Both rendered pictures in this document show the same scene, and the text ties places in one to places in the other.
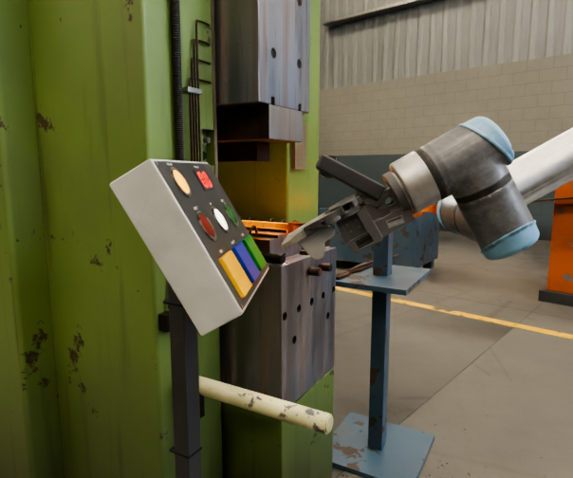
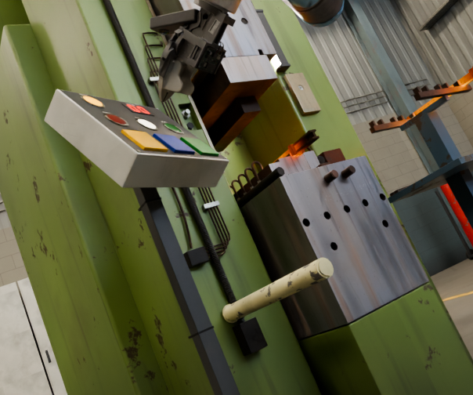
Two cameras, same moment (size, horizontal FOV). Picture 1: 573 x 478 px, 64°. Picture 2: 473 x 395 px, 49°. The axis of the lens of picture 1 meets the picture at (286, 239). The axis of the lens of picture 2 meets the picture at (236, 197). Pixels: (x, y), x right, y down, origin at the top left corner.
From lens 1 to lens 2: 75 cm
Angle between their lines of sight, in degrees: 32
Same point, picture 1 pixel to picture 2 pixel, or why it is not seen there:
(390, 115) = not seen: outside the picture
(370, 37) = not seen: outside the picture
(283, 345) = (316, 251)
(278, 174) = (293, 125)
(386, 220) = (208, 30)
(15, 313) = (108, 316)
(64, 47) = not seen: hidden behind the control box
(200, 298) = (111, 159)
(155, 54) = (113, 66)
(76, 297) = (143, 284)
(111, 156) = not seen: hidden behind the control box
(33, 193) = (97, 220)
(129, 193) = (53, 117)
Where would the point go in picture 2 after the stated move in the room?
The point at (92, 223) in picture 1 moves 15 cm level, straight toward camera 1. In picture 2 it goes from (128, 215) to (113, 206)
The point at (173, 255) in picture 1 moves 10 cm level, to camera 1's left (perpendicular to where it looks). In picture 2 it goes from (87, 141) to (55, 164)
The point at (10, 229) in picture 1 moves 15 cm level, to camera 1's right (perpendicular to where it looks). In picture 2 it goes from (87, 250) to (117, 232)
